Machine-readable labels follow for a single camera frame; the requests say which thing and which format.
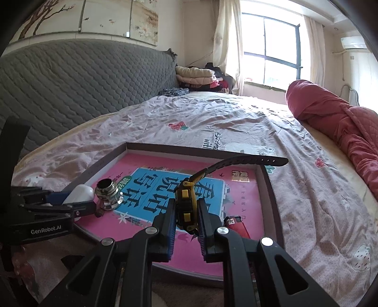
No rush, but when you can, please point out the red lighter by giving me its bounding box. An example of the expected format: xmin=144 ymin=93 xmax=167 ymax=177
xmin=223 ymin=215 xmax=251 ymax=239

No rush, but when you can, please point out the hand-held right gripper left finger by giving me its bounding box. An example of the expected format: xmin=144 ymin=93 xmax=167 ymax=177
xmin=38 ymin=204 xmax=178 ymax=307

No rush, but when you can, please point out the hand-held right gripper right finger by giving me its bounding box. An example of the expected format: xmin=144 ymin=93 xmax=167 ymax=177
xmin=196 ymin=198 xmax=343 ymax=307

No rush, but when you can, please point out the grey shallow cardboard box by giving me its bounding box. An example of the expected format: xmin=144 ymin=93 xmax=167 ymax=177
xmin=60 ymin=142 xmax=285 ymax=288

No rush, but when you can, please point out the red quilted blanket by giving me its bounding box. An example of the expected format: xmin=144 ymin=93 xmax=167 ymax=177
xmin=285 ymin=79 xmax=378 ymax=204

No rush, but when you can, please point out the white earbuds case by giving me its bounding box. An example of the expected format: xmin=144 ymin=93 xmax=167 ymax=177
xmin=63 ymin=183 xmax=95 ymax=205

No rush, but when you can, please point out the stack of folded clothes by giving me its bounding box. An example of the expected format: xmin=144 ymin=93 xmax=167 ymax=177
xmin=175 ymin=62 xmax=237 ymax=93

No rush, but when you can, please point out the white curved frame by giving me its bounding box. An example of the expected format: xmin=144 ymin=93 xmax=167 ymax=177
xmin=339 ymin=84 xmax=360 ymax=106

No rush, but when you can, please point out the window with dark frame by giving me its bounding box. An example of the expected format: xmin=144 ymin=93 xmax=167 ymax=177
xmin=241 ymin=13 xmax=305 ymax=89

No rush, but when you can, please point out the pink and blue book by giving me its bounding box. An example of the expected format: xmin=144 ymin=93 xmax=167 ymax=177
xmin=74 ymin=152 xmax=265 ymax=268

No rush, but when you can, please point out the dark patterned cloth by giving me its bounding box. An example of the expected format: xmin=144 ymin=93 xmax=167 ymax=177
xmin=158 ymin=88 xmax=189 ymax=97

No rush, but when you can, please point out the grey quilted headboard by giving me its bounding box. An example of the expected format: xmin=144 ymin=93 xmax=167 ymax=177
xmin=0 ymin=38 xmax=180 ymax=160

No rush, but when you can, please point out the blossom tree wall painting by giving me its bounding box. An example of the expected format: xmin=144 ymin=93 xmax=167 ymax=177
xmin=9 ymin=0 xmax=160 ymax=46

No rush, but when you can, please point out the chrome metal fitting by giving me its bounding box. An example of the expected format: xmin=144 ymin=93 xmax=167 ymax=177
xmin=95 ymin=178 xmax=125 ymax=211

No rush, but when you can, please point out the black and yellow wristwatch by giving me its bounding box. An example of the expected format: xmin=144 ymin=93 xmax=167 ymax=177
xmin=174 ymin=156 xmax=288 ymax=237

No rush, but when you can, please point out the cream curtain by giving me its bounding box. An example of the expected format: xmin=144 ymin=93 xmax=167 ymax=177
xmin=304 ymin=15 xmax=328 ymax=86
xmin=213 ymin=0 xmax=245 ymax=95

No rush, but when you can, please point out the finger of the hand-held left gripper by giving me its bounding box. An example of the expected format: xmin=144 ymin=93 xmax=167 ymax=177
xmin=12 ymin=187 xmax=73 ymax=207
xmin=22 ymin=201 xmax=98 ymax=221

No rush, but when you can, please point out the white air conditioner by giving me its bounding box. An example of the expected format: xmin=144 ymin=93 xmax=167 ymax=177
xmin=339 ymin=35 xmax=368 ymax=51

